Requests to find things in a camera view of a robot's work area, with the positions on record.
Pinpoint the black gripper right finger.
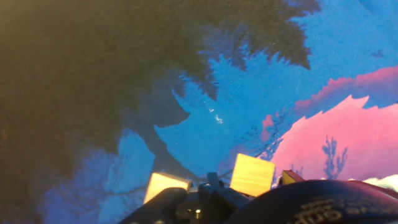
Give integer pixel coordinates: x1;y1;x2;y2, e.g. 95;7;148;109
281;169;305;187

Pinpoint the small wooden cube block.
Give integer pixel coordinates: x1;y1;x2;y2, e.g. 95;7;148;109
143;172;193;205
229;153;277;197

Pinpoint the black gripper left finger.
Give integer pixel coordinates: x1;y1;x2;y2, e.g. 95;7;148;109
118;172;249;224

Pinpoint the blue landscape printed mat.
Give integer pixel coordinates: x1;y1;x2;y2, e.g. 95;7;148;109
0;0;398;224

